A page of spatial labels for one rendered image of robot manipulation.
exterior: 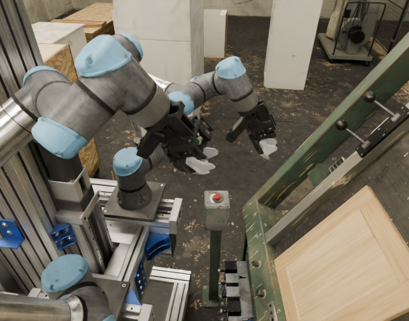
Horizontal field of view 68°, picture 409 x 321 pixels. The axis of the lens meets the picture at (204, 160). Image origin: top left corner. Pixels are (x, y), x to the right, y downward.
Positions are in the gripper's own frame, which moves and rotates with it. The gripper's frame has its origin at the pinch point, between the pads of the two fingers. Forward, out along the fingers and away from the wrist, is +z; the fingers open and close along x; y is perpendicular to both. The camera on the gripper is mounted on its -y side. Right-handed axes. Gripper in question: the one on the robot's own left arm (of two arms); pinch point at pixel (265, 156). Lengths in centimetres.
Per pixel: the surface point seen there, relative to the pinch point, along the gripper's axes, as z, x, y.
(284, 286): 45, -21, -9
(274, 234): 39.8, 0.4, -10.9
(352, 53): 180, 479, 84
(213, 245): 58, 16, -52
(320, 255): 34.6, -17.0, 7.1
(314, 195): 26.6, 4.1, 9.6
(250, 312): 55, -24, -27
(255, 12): 105, 794, -78
